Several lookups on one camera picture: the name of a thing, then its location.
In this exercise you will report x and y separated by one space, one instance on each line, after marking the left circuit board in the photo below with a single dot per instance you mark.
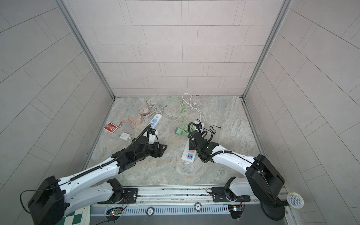
114 212

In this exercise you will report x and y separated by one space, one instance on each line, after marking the black round stand base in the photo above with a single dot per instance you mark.
275 211

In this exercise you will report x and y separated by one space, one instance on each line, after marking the white round mesh disc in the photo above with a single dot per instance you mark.
295 200

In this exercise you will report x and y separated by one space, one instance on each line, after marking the white charger with black cable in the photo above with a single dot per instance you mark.
211 129

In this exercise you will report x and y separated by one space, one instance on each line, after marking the pink charger with cable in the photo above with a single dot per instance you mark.
143 112

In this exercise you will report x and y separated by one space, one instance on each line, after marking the small blue socket power strip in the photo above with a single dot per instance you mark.
155 121

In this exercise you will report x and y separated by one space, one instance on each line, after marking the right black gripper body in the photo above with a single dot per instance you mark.
192 146

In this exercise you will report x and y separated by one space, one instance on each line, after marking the right circuit board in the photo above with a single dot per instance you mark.
236 211

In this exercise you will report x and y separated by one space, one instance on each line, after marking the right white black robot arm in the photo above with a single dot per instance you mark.
263 179

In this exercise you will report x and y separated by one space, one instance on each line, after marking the green white checkerboard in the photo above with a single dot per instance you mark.
78 217

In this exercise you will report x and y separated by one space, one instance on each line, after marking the aluminium rail frame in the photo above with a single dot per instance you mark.
174 200

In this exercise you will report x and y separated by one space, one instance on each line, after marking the long colourful socket power strip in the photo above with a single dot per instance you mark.
189 155

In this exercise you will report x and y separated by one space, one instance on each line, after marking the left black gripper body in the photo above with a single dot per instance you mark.
149 151

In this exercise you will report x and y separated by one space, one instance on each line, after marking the white flat charger with cable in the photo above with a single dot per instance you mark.
125 136

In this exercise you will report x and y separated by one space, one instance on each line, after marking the circuit board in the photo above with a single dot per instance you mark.
114 212
236 211

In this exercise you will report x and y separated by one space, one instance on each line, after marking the green charger block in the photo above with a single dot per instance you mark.
178 131

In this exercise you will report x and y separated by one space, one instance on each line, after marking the red card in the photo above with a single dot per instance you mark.
110 127

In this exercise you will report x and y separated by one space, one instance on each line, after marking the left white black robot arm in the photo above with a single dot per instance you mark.
56 198

